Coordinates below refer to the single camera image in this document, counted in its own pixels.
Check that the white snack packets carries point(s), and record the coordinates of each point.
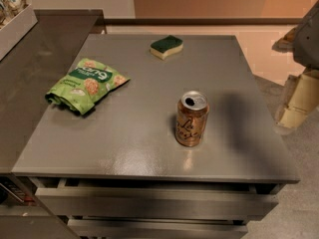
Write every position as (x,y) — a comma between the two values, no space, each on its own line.
(9,9)

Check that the orange La Croix can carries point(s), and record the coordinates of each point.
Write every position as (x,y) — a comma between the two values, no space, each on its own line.
(191,118)

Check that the grey drawer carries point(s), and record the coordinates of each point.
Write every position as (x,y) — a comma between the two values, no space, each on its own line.
(119,229)
(157,203)

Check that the grey upper drawer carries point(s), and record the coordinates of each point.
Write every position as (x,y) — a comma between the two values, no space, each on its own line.
(157,203)

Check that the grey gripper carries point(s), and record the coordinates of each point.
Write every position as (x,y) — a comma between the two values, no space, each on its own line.
(307,45)

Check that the green snack bag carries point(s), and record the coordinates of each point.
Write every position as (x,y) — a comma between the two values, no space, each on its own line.
(85,85)

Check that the green and yellow sponge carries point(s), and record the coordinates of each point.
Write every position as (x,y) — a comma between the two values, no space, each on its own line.
(167,46)

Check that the grey lower drawer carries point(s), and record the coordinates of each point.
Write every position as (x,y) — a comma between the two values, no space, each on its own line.
(119,229)

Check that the white box with snacks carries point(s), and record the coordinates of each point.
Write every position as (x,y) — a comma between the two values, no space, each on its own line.
(16,29)

